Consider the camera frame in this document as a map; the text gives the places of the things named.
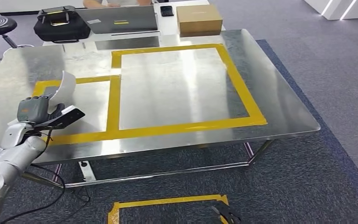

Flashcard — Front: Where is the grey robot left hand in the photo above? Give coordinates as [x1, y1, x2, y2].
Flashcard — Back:
[17, 96, 66, 125]

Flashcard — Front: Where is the white car mirror cover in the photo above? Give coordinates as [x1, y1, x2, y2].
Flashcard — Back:
[47, 70, 77, 116]

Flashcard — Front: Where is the stainless steel workbench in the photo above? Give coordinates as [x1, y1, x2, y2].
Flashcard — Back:
[0, 29, 322, 190]

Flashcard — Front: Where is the black carry bag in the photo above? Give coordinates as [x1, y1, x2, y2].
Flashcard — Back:
[33, 5, 91, 44]

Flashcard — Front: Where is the person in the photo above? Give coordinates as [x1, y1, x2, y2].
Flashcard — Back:
[83, 0, 154, 9]

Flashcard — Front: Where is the grey laptop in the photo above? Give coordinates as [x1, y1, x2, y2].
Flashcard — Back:
[75, 5, 161, 42]

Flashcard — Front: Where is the white office desk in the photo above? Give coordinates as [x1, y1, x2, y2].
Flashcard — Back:
[41, 0, 227, 47]

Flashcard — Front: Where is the black smartphone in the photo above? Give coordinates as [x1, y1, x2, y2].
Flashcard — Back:
[159, 5, 175, 17]

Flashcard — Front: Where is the brown cardboard box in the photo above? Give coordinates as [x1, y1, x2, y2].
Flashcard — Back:
[176, 4, 223, 38]

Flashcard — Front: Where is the black robot right foot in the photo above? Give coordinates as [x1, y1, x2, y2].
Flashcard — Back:
[211, 201, 244, 224]

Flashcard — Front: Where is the white display plinth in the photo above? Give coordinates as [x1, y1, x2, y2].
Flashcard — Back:
[303, 0, 358, 21]

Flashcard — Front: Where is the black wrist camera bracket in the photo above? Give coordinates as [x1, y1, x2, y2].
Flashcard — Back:
[24, 119, 59, 137]

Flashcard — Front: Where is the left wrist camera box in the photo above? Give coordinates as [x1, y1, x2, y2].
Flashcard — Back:
[48, 105, 86, 130]

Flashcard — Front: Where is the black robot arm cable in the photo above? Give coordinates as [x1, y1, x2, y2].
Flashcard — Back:
[0, 130, 66, 224]

